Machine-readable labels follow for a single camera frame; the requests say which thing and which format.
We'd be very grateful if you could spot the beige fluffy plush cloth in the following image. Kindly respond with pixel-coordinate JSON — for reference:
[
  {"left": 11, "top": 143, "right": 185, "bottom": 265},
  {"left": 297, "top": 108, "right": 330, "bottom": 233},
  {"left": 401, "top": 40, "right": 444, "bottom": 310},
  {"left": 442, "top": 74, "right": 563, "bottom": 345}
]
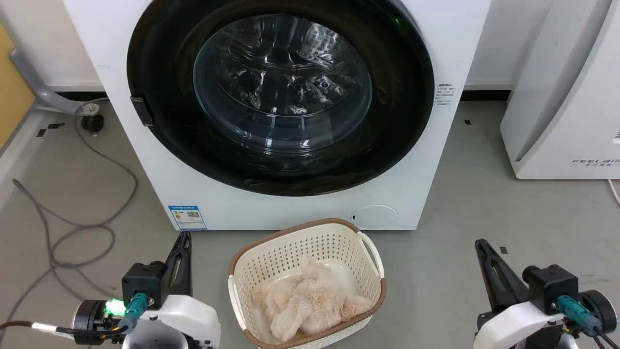
[{"left": 251, "top": 257, "right": 373, "bottom": 342}]

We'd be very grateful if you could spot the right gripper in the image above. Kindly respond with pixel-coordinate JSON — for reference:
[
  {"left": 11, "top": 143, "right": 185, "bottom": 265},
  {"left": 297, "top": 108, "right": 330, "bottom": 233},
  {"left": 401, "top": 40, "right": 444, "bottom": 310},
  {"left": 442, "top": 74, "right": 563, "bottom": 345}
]
[{"left": 474, "top": 239, "right": 618, "bottom": 349}]

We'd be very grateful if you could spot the black round washer door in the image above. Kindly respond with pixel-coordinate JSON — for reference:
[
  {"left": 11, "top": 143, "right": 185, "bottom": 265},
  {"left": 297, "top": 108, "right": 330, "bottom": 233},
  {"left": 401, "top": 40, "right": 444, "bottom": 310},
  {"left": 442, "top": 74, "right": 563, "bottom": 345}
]
[{"left": 127, "top": 0, "right": 435, "bottom": 197}]

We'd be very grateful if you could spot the thin grey floor cable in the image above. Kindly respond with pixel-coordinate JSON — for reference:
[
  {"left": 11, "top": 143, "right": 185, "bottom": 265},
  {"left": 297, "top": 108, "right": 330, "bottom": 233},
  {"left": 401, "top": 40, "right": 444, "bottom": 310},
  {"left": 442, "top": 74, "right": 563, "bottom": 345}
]
[{"left": 0, "top": 97, "right": 139, "bottom": 335}]

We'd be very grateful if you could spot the blue energy label sticker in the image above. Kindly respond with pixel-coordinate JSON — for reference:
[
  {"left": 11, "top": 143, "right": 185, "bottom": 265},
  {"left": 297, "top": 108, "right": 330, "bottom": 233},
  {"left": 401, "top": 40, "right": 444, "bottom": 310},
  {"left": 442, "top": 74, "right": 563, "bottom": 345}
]
[{"left": 168, "top": 206, "right": 207, "bottom": 230}]

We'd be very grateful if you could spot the grey metal stand leg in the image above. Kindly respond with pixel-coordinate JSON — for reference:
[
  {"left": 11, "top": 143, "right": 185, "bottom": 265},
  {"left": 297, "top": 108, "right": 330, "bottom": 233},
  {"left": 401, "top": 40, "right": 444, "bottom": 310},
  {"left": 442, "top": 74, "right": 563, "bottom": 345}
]
[{"left": 10, "top": 48, "right": 97, "bottom": 116}]

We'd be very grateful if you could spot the cream perforated laundry basket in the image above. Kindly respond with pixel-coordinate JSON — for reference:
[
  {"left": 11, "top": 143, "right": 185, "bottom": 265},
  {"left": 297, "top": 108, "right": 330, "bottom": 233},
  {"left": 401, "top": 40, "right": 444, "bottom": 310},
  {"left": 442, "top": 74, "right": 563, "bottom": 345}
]
[{"left": 228, "top": 218, "right": 387, "bottom": 349}]

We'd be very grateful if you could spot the teal cable connector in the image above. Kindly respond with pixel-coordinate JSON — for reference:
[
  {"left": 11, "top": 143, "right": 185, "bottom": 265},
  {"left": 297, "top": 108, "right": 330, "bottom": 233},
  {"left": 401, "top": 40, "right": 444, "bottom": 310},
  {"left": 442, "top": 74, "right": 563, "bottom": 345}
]
[
  {"left": 557, "top": 295, "right": 601, "bottom": 335},
  {"left": 119, "top": 293, "right": 149, "bottom": 335}
]

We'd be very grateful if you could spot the small text sticker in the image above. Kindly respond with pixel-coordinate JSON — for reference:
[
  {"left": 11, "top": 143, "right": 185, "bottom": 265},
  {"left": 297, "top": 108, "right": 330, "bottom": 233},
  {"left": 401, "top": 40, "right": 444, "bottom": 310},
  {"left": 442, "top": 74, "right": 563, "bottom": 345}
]
[{"left": 434, "top": 82, "right": 456, "bottom": 107}]

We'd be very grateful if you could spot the teal right cable connector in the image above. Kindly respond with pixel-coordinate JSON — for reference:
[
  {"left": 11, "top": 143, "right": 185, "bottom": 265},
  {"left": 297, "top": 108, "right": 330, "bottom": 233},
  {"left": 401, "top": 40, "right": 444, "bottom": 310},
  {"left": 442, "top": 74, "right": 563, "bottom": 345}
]
[{"left": 557, "top": 295, "right": 601, "bottom": 335}]

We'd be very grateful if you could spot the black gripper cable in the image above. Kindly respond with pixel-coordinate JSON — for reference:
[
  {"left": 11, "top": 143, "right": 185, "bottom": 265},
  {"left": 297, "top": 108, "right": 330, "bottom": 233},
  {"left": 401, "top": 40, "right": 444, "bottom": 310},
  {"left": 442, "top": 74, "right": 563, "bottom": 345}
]
[
  {"left": 593, "top": 327, "right": 620, "bottom": 349},
  {"left": 0, "top": 320, "right": 127, "bottom": 336}
]

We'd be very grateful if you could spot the round white filter cover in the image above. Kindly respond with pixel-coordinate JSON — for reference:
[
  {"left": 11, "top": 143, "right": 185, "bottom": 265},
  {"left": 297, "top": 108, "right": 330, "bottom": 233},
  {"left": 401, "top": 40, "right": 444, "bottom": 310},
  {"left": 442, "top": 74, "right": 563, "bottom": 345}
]
[{"left": 351, "top": 205, "right": 399, "bottom": 230}]

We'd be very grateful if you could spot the white front-load washing machine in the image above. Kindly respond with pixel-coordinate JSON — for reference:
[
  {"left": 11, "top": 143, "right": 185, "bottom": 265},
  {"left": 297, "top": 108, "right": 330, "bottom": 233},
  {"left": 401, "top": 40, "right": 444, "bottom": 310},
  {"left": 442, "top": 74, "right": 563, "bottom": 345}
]
[{"left": 63, "top": 0, "right": 492, "bottom": 232}]

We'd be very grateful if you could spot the white air purifier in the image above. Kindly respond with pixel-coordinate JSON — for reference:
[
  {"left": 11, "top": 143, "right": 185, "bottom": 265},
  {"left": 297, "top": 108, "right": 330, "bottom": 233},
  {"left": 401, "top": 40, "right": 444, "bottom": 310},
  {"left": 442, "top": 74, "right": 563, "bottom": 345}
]
[{"left": 500, "top": 0, "right": 620, "bottom": 180}]

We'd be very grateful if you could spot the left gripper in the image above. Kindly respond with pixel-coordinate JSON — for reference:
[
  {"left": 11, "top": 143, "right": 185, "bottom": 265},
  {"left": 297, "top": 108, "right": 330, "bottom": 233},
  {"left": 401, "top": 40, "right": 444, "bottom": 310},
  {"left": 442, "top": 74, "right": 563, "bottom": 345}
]
[{"left": 73, "top": 231, "right": 221, "bottom": 349}]

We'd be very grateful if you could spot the yellow wooden panel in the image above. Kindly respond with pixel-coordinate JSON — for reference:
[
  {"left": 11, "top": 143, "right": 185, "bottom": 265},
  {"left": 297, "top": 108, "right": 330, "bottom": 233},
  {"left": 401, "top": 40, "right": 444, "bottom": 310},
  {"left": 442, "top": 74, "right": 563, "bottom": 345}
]
[{"left": 0, "top": 24, "right": 37, "bottom": 148}]

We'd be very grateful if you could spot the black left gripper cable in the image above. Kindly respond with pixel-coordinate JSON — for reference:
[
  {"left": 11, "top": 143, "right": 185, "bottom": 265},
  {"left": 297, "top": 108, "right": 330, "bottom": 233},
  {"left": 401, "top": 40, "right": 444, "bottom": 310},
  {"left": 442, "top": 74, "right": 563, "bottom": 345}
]
[{"left": 0, "top": 320, "right": 127, "bottom": 336}]

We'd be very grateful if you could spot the teal left cable connector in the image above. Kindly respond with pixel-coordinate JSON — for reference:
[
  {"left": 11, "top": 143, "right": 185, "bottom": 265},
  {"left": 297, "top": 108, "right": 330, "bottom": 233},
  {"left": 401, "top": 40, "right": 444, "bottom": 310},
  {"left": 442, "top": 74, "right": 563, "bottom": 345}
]
[{"left": 119, "top": 293, "right": 149, "bottom": 335}]

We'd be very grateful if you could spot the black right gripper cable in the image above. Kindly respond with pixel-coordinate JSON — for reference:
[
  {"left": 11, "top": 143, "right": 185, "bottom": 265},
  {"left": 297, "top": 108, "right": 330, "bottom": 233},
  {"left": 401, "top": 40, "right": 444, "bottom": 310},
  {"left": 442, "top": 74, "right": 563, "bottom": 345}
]
[{"left": 593, "top": 327, "right": 620, "bottom": 349}]

